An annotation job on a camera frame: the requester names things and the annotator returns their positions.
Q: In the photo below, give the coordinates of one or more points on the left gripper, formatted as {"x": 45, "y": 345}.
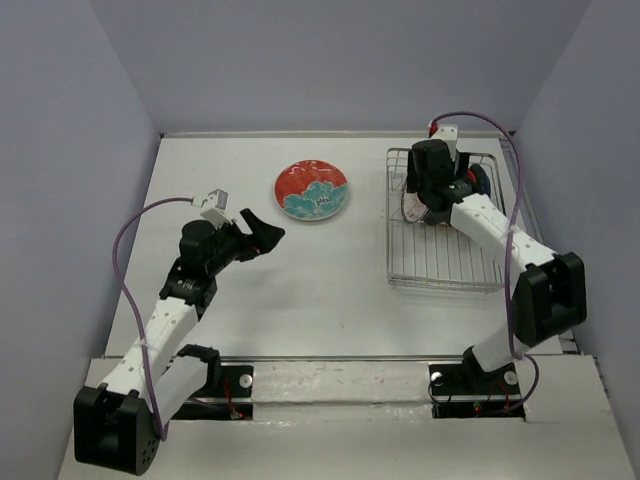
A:
{"x": 264, "y": 238}

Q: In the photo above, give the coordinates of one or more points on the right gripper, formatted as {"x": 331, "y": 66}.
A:
{"x": 464, "y": 165}

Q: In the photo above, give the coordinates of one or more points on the white plate orange sunburst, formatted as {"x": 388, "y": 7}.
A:
{"x": 412, "y": 208}

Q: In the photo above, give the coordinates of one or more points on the dark blue leaf-shaped plate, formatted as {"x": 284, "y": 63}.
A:
{"x": 482, "y": 180}

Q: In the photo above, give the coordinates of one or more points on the red plate teal flower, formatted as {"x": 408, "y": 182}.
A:
{"x": 311, "y": 190}

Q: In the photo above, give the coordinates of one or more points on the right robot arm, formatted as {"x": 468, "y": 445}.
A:
{"x": 545, "y": 291}

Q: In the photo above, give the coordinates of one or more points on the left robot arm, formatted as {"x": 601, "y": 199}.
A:
{"x": 120, "y": 423}

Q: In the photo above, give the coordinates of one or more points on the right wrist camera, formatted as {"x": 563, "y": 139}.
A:
{"x": 448, "y": 133}

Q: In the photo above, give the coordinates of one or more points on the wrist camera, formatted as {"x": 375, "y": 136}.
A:
{"x": 215, "y": 205}
{"x": 448, "y": 133}

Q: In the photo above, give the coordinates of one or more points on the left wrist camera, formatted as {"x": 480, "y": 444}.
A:
{"x": 215, "y": 205}

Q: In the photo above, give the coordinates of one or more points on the metal wire dish rack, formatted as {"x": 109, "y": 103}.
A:
{"x": 431, "y": 257}

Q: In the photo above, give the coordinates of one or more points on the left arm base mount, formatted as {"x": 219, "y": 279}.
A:
{"x": 229, "y": 400}

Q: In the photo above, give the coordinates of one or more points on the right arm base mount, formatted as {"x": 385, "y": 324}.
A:
{"x": 493, "y": 397}

